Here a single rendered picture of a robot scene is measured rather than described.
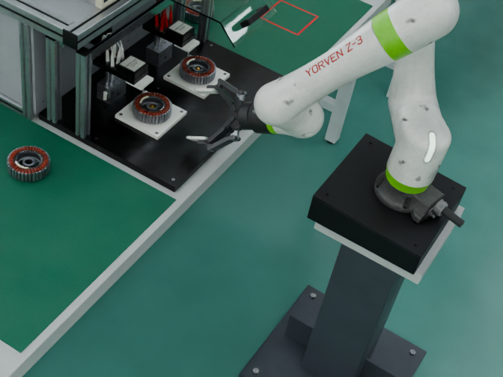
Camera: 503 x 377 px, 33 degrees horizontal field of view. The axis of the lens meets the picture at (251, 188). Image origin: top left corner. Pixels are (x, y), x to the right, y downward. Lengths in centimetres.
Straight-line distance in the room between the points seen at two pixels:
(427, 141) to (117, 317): 131
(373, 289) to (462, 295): 88
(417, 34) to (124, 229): 88
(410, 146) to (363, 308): 61
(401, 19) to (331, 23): 118
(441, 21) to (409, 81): 36
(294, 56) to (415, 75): 74
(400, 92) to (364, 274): 55
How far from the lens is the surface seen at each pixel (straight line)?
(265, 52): 288
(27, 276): 212
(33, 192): 231
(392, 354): 305
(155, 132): 245
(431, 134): 219
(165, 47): 271
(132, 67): 245
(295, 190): 349
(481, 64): 456
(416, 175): 223
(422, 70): 223
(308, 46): 296
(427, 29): 193
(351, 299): 258
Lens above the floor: 238
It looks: 44 degrees down
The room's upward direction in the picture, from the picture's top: 12 degrees clockwise
